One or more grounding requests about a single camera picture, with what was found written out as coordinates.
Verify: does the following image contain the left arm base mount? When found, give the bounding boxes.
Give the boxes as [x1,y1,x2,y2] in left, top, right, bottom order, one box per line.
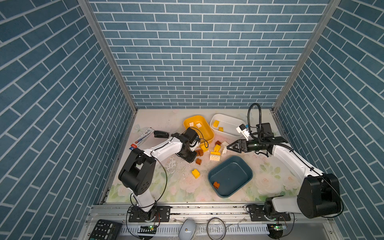
[128,205,171,223]

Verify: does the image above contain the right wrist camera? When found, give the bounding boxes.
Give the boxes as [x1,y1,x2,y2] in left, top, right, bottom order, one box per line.
[236,124,253,141]

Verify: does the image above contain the black remote keypad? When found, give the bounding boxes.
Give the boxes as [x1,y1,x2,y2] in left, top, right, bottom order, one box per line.
[89,220,123,240]

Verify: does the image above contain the teal plastic bin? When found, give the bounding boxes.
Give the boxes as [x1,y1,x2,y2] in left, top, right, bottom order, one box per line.
[208,156,253,199]

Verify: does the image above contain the yellow plastic bin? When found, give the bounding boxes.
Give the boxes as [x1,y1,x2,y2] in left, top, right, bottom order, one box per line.
[184,115,215,144]

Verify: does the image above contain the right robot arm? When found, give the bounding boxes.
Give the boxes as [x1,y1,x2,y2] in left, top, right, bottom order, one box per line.
[227,137,345,219]

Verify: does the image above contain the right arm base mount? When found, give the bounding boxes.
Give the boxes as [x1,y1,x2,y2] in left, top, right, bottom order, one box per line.
[245,204,291,222]

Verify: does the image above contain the toothpaste tube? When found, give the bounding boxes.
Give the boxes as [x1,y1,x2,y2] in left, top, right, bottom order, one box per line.
[129,128,155,150]

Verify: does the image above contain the white long lego brick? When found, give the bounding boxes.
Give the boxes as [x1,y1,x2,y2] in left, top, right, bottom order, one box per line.
[210,155,221,162]

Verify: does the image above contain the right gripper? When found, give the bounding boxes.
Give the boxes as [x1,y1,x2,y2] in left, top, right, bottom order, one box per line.
[227,139,263,153]

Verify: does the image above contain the white plastic bin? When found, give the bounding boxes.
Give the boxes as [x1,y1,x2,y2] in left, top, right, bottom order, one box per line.
[210,114,245,139]

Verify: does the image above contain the yellow lego by bin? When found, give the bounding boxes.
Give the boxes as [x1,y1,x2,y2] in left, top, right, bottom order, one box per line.
[200,145,209,152]

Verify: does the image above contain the yellow lego cube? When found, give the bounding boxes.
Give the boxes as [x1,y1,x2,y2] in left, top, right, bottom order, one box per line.
[192,169,200,179]
[213,120,220,128]

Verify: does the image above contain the coiled black cable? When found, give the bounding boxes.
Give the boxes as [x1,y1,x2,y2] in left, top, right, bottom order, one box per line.
[206,217,227,240]

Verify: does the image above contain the yellow lego block centre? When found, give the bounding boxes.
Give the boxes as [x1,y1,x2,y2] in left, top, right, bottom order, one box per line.
[214,145,221,153]

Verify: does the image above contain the black stapler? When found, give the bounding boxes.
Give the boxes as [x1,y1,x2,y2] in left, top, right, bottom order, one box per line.
[154,131,170,139]

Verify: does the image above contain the yellow lego cube front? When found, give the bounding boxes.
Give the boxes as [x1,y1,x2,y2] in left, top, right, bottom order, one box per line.
[192,169,200,179]

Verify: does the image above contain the grey computer mouse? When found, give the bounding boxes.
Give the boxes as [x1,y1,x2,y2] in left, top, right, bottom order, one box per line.
[178,219,197,240]

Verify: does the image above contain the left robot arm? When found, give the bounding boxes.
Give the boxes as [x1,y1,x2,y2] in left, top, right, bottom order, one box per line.
[118,127,209,214]

